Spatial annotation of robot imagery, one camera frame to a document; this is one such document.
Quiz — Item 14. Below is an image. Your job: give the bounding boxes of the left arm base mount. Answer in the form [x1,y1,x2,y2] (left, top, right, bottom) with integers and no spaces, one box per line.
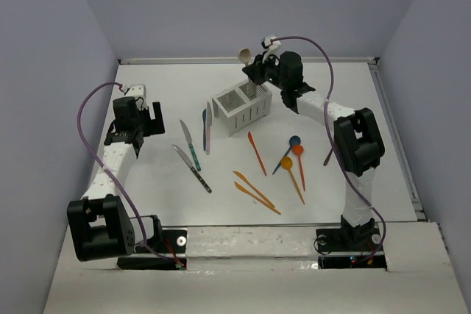
[116,228,188,271]

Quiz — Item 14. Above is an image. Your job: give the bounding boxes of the metal knife teal handle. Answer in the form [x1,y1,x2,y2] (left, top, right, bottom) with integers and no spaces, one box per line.
[180,120,201,171]

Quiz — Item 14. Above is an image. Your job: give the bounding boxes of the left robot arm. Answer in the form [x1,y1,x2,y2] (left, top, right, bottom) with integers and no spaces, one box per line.
[67,93,165,262]

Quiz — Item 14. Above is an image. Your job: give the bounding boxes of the yellow plastic knife lower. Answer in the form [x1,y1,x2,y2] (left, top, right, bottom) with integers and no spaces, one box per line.
[234,182,281,215]

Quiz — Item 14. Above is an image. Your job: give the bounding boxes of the orange-red plastic knife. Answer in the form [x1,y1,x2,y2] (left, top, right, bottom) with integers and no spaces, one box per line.
[247,131,267,176]

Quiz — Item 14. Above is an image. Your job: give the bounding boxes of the metal knife black handle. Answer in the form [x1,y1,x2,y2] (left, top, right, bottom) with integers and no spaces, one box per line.
[172,144,212,193]

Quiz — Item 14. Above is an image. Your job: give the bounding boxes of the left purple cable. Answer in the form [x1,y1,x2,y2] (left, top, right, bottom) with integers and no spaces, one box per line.
[76,82,181,265]

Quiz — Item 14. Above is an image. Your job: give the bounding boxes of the yellow plastic knife upper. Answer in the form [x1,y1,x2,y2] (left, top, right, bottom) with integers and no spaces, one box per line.
[233,171,275,207]

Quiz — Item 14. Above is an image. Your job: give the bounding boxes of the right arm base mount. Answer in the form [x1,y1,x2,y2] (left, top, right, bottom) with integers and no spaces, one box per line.
[313,228,387,270]

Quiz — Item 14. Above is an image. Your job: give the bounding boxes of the yellow plastic knife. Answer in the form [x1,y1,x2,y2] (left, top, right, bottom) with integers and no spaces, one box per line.
[234,182,281,215]
[233,171,275,207]

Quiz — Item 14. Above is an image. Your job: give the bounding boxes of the beige long spoon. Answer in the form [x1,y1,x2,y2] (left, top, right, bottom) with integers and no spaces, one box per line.
[237,48,256,94]

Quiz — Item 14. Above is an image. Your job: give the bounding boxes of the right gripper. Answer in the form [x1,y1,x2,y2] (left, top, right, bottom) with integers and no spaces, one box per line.
[242,51,287,90]

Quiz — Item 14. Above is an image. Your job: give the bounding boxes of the white two-compartment utensil caddy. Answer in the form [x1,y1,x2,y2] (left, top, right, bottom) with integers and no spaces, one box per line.
[212,79,272,137]

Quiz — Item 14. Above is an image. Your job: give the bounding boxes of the dark brown wooden spoon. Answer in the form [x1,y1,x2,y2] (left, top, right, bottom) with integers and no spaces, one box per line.
[323,149,333,166]

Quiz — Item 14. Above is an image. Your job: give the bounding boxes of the orange-red plastic spoon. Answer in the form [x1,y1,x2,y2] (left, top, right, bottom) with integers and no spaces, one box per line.
[292,144,305,190]

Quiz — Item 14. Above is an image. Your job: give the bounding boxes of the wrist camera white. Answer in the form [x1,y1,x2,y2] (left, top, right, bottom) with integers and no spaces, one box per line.
[124,84,146,104]
[261,34,281,61]

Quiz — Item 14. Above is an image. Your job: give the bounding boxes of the pink plastic knife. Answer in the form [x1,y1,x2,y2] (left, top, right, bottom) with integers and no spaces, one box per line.
[205,102,212,154]

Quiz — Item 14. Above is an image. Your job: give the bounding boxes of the blue plastic spoon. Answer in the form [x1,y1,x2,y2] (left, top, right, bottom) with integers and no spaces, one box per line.
[272,135,301,175]

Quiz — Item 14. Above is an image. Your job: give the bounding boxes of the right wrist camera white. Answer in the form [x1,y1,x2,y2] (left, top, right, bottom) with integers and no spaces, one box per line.
[261,34,281,61]

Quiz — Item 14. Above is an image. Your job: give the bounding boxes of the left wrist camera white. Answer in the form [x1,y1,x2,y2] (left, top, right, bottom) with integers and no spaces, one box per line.
[124,84,146,104]

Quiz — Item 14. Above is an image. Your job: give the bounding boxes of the blue plastic knife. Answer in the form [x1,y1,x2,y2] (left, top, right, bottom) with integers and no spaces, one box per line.
[202,109,207,151]

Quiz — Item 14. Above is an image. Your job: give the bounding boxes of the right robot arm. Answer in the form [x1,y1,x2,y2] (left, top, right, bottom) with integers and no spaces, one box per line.
[243,51,385,249]

